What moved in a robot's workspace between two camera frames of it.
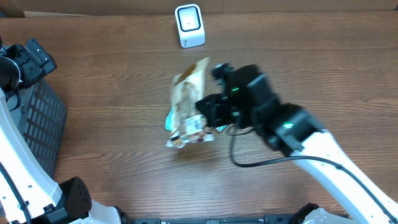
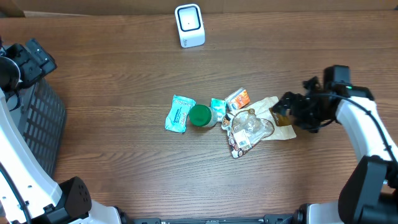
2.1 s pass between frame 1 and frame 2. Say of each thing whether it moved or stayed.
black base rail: stayed
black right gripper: moved
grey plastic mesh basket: stayed
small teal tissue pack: moved
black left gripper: stayed
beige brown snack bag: moved
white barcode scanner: stayed
